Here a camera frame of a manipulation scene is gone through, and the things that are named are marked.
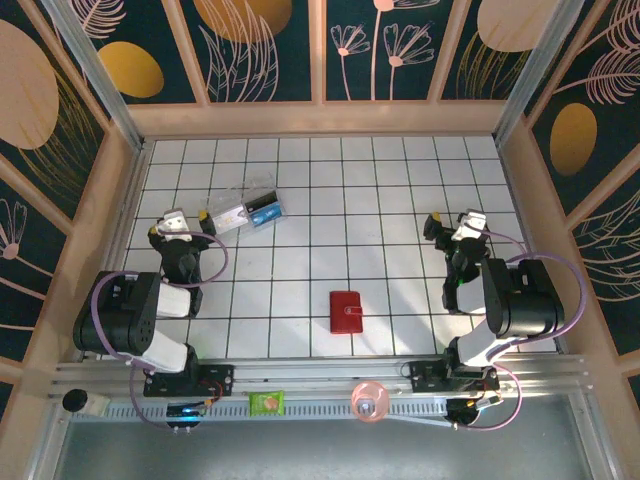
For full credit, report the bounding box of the clear acrylic organizer box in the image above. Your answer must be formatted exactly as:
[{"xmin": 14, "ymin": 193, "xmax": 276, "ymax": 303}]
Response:
[{"xmin": 199, "ymin": 172, "xmax": 289, "ymax": 236}]

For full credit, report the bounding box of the red card holder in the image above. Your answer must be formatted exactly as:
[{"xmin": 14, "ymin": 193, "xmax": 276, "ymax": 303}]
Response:
[{"xmin": 328, "ymin": 290, "xmax": 365, "ymax": 335}]

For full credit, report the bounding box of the black credit card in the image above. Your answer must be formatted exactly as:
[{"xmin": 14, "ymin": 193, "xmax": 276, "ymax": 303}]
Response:
[{"xmin": 242, "ymin": 192, "xmax": 279, "ymax": 211}]

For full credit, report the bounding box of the blue credit card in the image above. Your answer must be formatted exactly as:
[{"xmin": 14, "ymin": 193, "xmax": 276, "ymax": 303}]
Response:
[{"xmin": 245, "ymin": 202, "xmax": 284, "ymax": 227}]

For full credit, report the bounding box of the black electronics module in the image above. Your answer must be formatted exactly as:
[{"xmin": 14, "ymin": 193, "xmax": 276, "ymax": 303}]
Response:
[
  {"xmin": 446, "ymin": 397, "xmax": 504, "ymax": 431},
  {"xmin": 166, "ymin": 402, "xmax": 206, "ymax": 432}
]

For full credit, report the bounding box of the green snack packet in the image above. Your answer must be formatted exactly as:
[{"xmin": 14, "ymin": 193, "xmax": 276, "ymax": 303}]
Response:
[{"xmin": 248, "ymin": 390, "xmax": 286, "ymax": 417}]

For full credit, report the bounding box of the pink plastic cup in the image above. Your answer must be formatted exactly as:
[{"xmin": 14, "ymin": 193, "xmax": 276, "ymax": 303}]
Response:
[{"xmin": 351, "ymin": 380, "xmax": 391, "ymax": 426}]

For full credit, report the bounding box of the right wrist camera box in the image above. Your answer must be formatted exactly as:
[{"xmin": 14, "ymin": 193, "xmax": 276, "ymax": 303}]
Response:
[{"xmin": 452, "ymin": 209, "xmax": 489, "ymax": 242}]

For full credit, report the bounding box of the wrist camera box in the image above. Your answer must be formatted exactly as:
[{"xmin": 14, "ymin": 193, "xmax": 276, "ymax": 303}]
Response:
[
  {"xmin": 452, "ymin": 209, "xmax": 489, "ymax": 242},
  {"xmin": 158, "ymin": 208, "xmax": 192, "ymax": 235}
]

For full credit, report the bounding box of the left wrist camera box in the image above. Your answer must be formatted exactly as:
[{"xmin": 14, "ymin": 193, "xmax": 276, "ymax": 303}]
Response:
[{"xmin": 158, "ymin": 208, "xmax": 192, "ymax": 235}]

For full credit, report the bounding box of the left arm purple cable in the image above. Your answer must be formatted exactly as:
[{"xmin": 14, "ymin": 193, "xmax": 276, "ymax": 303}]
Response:
[{"xmin": 89, "ymin": 230, "xmax": 231, "ymax": 432}]

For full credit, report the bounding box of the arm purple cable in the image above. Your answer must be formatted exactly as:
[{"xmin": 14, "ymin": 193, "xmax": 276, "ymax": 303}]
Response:
[
  {"xmin": 89, "ymin": 230, "xmax": 231, "ymax": 432},
  {"xmin": 469, "ymin": 227, "xmax": 589, "ymax": 432}
]

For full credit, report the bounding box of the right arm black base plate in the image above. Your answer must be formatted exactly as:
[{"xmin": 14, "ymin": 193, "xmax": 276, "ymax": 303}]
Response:
[{"xmin": 408, "ymin": 359, "xmax": 501, "ymax": 394}]

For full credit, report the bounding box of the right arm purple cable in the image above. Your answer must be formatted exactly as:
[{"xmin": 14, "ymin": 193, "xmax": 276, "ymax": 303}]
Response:
[{"xmin": 469, "ymin": 227, "xmax": 589, "ymax": 432}]

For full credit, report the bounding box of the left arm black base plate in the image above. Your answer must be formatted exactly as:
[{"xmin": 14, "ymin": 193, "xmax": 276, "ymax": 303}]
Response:
[{"xmin": 143, "ymin": 363, "xmax": 236, "ymax": 398}]

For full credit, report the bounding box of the aluminium frame post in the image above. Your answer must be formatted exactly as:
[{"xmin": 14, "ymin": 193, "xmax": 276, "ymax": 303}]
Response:
[
  {"xmin": 493, "ymin": 0, "xmax": 586, "ymax": 146},
  {"xmin": 42, "ymin": 0, "xmax": 146, "ymax": 151}
]

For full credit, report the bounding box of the black knob white switch box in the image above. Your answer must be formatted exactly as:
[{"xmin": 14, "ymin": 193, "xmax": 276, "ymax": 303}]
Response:
[{"xmin": 61, "ymin": 388, "xmax": 109, "ymax": 417}]

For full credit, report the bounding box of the aluminium mounting rail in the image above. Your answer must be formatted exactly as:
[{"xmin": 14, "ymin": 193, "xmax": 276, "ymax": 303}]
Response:
[{"xmin": 49, "ymin": 354, "xmax": 594, "ymax": 401}]

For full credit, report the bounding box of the slotted grey cable tray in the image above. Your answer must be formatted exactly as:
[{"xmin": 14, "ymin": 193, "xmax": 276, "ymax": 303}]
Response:
[{"xmin": 97, "ymin": 397, "xmax": 451, "ymax": 422}]

